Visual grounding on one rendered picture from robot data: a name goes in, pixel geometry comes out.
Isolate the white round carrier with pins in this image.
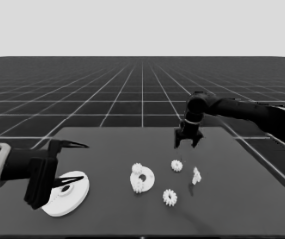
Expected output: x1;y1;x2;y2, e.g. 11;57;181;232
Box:
129;165;156;194

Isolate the small white T-shaped piece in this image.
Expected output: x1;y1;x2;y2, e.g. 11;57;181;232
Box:
191;166;203;186

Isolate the large thick white disc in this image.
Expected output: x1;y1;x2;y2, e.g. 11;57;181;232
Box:
41;170;91;218

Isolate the small white gear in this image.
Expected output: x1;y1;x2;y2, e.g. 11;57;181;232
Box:
131;178;146;195
170;159;184;173
162;188;178;208
131;162;144;175

